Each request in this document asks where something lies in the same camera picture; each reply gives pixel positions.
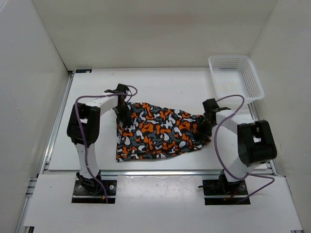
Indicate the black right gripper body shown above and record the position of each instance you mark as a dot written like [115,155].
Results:
[205,127]

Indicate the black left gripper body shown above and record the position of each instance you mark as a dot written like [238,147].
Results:
[122,112]

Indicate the orange camouflage shorts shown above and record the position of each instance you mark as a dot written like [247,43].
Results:
[158,133]

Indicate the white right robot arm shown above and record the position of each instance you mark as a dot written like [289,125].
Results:
[255,140]

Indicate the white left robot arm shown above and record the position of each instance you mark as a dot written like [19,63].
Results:
[84,127]

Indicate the small blue label sticker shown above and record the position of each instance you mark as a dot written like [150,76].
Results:
[83,71]

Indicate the white perforated plastic basket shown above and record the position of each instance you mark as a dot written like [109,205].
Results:
[235,75]

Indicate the aluminium frame rail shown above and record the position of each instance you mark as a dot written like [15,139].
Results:
[56,124]
[269,167]

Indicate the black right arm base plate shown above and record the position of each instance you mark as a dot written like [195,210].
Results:
[218,193]

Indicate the front aluminium rail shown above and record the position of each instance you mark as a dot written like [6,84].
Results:
[160,172]

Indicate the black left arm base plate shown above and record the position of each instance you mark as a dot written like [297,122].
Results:
[82,194]

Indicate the left aluminium frame rail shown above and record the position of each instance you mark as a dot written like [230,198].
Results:
[56,124]

